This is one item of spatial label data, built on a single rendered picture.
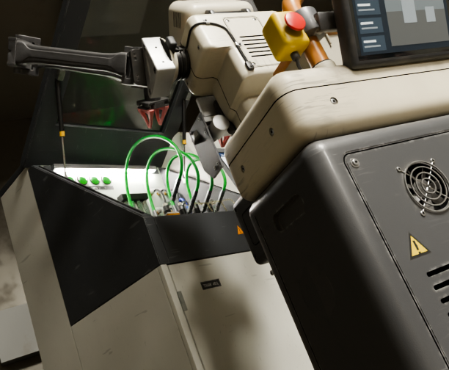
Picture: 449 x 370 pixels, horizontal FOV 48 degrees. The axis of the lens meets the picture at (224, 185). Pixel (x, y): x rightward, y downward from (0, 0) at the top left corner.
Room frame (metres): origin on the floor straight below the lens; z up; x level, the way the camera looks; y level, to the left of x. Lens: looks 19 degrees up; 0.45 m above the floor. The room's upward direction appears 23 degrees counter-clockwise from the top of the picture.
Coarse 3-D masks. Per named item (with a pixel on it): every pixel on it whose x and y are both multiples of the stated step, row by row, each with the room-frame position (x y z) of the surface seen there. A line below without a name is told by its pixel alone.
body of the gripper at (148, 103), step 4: (144, 88) 1.56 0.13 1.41; (144, 92) 1.57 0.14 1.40; (148, 96) 1.57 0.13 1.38; (140, 100) 1.59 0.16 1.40; (144, 100) 1.59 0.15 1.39; (148, 100) 1.58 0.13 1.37; (152, 100) 1.58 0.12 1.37; (156, 100) 1.58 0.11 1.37; (160, 100) 1.59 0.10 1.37; (164, 100) 1.61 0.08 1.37; (168, 100) 1.62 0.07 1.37; (136, 104) 1.59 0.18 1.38; (140, 104) 1.58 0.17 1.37; (148, 104) 1.56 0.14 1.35; (152, 104) 1.58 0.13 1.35
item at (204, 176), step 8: (176, 136) 2.27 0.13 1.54; (176, 144) 2.28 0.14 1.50; (192, 144) 2.27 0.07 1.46; (216, 144) 2.41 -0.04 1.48; (168, 152) 2.33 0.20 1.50; (176, 152) 2.29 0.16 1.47; (192, 152) 2.24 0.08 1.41; (168, 160) 2.34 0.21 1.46; (176, 160) 2.31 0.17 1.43; (176, 168) 2.32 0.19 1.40; (192, 168) 2.26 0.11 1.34; (200, 168) 2.23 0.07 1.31; (192, 176) 2.27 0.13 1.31; (200, 176) 2.24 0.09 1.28; (208, 176) 2.21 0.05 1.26; (216, 176) 2.25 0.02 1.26; (216, 184) 2.21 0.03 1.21; (232, 184) 2.29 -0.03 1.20
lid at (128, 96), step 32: (64, 0) 1.47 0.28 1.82; (96, 0) 1.54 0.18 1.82; (128, 0) 1.62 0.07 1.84; (160, 0) 1.71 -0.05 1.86; (64, 32) 1.53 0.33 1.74; (96, 32) 1.63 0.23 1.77; (128, 32) 1.72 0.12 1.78; (160, 32) 1.82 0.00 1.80; (64, 96) 1.73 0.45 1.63; (96, 96) 1.83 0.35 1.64; (128, 96) 1.95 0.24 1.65; (32, 128) 1.74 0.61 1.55; (64, 128) 1.82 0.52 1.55; (96, 128) 1.93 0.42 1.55; (128, 128) 2.07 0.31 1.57; (160, 128) 2.21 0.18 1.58; (32, 160) 1.83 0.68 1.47; (96, 160) 2.06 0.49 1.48; (160, 160) 2.34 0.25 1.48
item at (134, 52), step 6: (138, 48) 1.05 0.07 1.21; (132, 54) 1.05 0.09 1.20; (138, 54) 1.06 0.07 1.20; (132, 60) 1.06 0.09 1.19; (138, 60) 1.07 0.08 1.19; (132, 66) 1.07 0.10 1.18; (138, 66) 1.07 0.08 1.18; (144, 66) 1.08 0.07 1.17; (132, 72) 1.08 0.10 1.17; (138, 72) 1.08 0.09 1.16; (144, 72) 1.09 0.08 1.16; (132, 78) 1.09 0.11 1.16; (138, 78) 1.09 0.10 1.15; (144, 78) 1.09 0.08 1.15; (138, 84) 1.09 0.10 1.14
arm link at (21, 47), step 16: (16, 48) 1.13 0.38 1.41; (32, 48) 1.13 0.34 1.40; (48, 48) 1.14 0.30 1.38; (64, 48) 1.14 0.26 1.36; (128, 48) 1.16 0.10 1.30; (16, 64) 1.15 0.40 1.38; (32, 64) 1.18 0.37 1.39; (48, 64) 1.16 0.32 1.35; (64, 64) 1.16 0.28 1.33; (80, 64) 1.16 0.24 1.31; (96, 64) 1.16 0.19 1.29; (112, 64) 1.17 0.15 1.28; (128, 64) 1.20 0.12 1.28; (128, 80) 1.19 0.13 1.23
